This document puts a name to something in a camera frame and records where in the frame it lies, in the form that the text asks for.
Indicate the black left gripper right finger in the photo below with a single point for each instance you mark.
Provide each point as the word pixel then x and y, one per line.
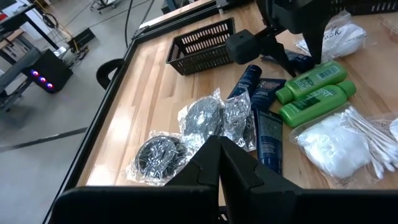
pixel 239 171

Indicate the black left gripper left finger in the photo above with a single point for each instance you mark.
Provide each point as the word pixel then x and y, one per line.
pixel 205 168

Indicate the black workshop desk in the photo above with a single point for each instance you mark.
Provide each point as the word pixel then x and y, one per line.
pixel 14 19

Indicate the black plastic basket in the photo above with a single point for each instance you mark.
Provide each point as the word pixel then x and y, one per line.
pixel 199 63
pixel 367 6

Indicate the clear vanity pack bag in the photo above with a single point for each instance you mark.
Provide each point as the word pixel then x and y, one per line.
pixel 345 37
pixel 332 146
pixel 395 129

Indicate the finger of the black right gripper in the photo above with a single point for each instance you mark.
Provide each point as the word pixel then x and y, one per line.
pixel 280 51
pixel 314 43

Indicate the green shampoo bottle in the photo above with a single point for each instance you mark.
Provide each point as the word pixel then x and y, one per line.
pixel 314 104
pixel 311 81

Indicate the black computer with lit fans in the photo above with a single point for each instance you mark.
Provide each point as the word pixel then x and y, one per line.
pixel 53 67

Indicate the black floor box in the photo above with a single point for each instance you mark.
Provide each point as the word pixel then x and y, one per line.
pixel 81 39

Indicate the clear bag with black item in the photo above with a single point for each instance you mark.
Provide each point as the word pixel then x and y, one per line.
pixel 202 118
pixel 158 155
pixel 237 118

